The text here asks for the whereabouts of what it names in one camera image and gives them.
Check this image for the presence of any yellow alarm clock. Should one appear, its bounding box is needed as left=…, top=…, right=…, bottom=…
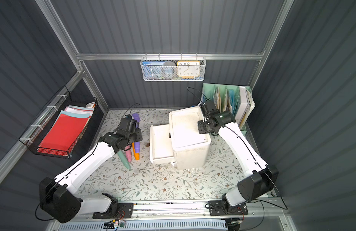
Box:
left=177, top=60, right=201, bottom=79

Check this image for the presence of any blue box in basket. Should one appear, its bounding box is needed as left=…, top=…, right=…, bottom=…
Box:
left=141, top=61, right=165, bottom=81

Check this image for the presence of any orange toy microphone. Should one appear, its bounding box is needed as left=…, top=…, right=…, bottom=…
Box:
left=132, top=142, right=140, bottom=160

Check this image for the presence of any black wire side basket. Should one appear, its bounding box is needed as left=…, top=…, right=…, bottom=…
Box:
left=19, top=89, right=98, bottom=159

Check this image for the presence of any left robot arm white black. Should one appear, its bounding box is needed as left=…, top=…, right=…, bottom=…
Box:
left=37, top=115, right=142, bottom=223

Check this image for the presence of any white plastic drawer cabinet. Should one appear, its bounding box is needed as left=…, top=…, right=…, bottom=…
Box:
left=169, top=106, right=211, bottom=170

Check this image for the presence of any white wire wall basket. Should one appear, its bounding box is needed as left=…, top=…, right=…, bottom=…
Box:
left=140, top=55, right=207, bottom=81

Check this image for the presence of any red paper folder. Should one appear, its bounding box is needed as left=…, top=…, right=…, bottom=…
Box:
left=39, top=111, right=90, bottom=151

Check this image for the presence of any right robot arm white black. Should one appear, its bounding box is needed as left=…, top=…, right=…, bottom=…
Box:
left=197, top=101, right=279, bottom=208

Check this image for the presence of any grey tape roll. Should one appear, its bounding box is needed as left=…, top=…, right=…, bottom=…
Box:
left=161, top=61, right=177, bottom=80

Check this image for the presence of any pink toy microphone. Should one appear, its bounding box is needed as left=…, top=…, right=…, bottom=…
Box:
left=125, top=145, right=132, bottom=162

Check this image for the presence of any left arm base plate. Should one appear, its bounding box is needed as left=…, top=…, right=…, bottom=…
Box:
left=92, top=203, right=134, bottom=219

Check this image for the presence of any mint green file organizer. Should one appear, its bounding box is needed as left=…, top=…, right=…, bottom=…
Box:
left=201, top=83, right=246, bottom=135

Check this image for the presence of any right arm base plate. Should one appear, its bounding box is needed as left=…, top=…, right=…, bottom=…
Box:
left=205, top=200, right=248, bottom=216

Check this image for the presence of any purple toy microphone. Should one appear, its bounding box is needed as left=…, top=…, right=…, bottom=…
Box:
left=131, top=113, right=141, bottom=154

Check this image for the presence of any mint green toy microphone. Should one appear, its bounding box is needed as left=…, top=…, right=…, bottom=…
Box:
left=117, top=150, right=131, bottom=169

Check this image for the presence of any white vented cable duct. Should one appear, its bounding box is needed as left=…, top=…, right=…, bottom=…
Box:
left=58, top=219, right=228, bottom=231

